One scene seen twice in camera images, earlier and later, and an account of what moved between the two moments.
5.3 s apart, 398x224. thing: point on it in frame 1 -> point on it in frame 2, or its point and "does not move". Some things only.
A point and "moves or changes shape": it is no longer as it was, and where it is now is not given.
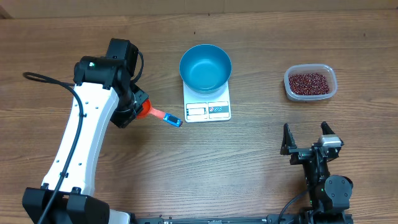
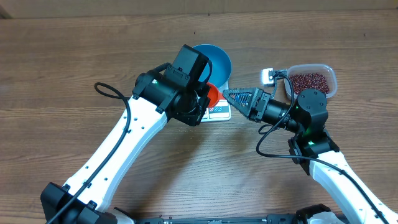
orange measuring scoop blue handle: x=148 y=110 moves or changes shape
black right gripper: x=300 y=154 -> x=256 y=104
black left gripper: x=123 y=121 -> x=194 y=119
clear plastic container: x=310 y=81 does not move
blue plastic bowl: x=205 y=68 does not move
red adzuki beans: x=308 y=84 does not move
